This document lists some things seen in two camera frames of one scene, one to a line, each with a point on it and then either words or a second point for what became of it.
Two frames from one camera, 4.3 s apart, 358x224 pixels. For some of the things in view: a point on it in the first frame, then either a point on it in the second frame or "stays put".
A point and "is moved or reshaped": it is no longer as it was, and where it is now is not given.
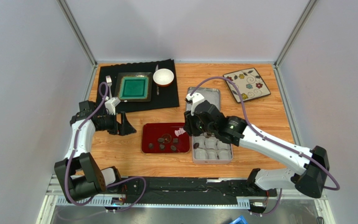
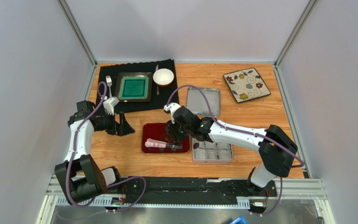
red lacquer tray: (160, 138) stays put
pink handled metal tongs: (180, 131) is moved or reshaped
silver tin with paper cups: (207, 149) stays put
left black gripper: (123, 129) stays put
